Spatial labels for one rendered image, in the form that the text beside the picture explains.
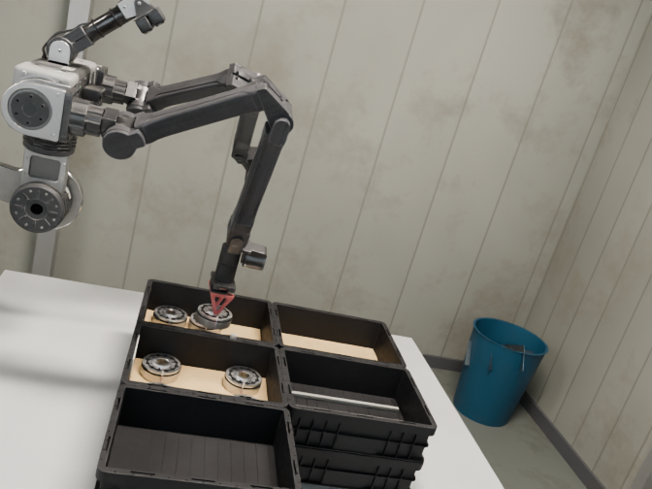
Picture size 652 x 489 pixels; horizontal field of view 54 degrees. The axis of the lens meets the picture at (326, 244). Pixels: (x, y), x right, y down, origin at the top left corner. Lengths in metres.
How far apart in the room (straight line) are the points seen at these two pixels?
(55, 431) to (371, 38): 2.49
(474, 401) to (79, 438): 2.50
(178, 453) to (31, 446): 0.37
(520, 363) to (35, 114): 2.79
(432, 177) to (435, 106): 0.40
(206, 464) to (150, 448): 0.13
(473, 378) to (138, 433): 2.47
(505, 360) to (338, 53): 1.85
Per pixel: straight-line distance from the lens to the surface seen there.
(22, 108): 1.62
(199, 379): 1.81
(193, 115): 1.56
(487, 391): 3.73
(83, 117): 1.59
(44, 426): 1.80
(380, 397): 1.98
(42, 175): 1.94
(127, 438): 1.58
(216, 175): 3.51
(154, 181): 3.53
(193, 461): 1.54
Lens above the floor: 1.78
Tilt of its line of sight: 18 degrees down
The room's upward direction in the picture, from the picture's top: 16 degrees clockwise
